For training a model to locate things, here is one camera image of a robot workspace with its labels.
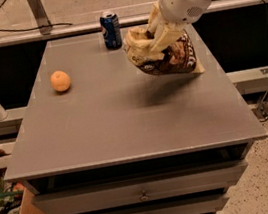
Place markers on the top drawer knob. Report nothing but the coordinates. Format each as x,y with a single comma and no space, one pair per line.
144,197

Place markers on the orange fruit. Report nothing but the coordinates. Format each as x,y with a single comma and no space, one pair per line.
60,81

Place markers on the grey drawer cabinet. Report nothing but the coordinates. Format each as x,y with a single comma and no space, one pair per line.
117,132

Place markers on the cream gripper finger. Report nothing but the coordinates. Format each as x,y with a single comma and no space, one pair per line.
155,20
165,35

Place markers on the brown sea salt chip bag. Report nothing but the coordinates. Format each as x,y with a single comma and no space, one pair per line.
179,57

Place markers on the blue soda can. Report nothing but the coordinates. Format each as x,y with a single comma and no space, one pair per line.
110,30

